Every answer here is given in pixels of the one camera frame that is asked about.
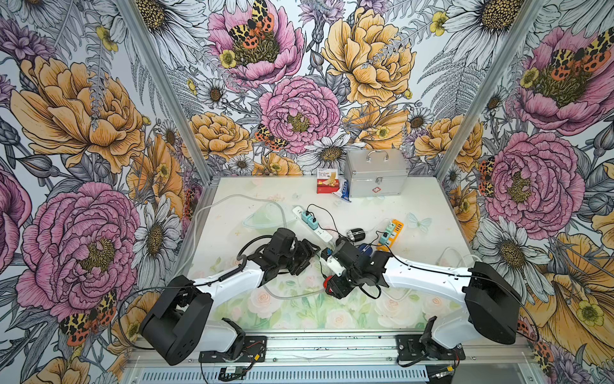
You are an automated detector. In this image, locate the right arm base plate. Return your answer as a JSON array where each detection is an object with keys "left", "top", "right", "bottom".
[{"left": 395, "top": 334, "right": 466, "bottom": 362}]

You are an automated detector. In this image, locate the grey power strip cable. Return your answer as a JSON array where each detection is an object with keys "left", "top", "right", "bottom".
[{"left": 184, "top": 194, "right": 332, "bottom": 301}]

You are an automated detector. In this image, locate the aluminium front rail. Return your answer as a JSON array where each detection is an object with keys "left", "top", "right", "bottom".
[{"left": 126, "top": 330, "right": 536, "bottom": 368}]

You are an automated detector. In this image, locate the green adapter on orange strip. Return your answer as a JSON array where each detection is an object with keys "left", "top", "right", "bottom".
[{"left": 379, "top": 230, "right": 395, "bottom": 246}]

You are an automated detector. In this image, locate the dark blue electric shaver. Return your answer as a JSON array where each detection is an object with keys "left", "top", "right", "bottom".
[{"left": 358, "top": 243, "right": 374, "bottom": 256}]

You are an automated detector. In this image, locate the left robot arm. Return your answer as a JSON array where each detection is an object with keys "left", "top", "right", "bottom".
[{"left": 139, "top": 228, "right": 321, "bottom": 366}]

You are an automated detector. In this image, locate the red cardboard box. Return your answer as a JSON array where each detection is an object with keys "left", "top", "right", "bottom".
[{"left": 317, "top": 168, "right": 340, "bottom": 195}]

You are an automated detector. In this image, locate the silver metal case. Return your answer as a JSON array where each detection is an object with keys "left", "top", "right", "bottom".
[{"left": 344, "top": 149, "right": 408, "bottom": 199}]

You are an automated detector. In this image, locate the black usb cable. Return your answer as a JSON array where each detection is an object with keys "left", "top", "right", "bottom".
[{"left": 306, "top": 203, "right": 353, "bottom": 241}]

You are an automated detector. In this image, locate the teal usb charger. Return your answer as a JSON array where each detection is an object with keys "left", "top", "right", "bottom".
[{"left": 302, "top": 212, "right": 320, "bottom": 230}]

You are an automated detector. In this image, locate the orange power strip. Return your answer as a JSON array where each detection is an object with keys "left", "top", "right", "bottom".
[{"left": 377, "top": 219, "right": 404, "bottom": 251}]

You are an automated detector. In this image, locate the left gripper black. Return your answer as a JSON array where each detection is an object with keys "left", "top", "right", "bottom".
[{"left": 278, "top": 238, "right": 320, "bottom": 276}]

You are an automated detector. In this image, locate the white orange-strip cable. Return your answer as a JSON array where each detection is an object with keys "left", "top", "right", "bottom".
[{"left": 383, "top": 246, "right": 483, "bottom": 308}]

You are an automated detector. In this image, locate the white power strip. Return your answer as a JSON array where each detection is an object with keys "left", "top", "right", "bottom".
[{"left": 292, "top": 206, "right": 334, "bottom": 243}]

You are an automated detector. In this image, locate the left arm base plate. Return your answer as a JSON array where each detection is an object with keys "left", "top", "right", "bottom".
[{"left": 198, "top": 335, "right": 268, "bottom": 363}]

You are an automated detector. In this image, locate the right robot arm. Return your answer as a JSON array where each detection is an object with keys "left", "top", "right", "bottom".
[{"left": 320, "top": 240, "right": 522, "bottom": 366}]

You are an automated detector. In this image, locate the red electric shaver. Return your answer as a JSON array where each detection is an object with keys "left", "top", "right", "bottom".
[{"left": 323, "top": 275, "right": 332, "bottom": 290}]

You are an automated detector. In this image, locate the blue white packet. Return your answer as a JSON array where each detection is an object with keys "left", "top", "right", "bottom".
[{"left": 334, "top": 180, "right": 351, "bottom": 203}]

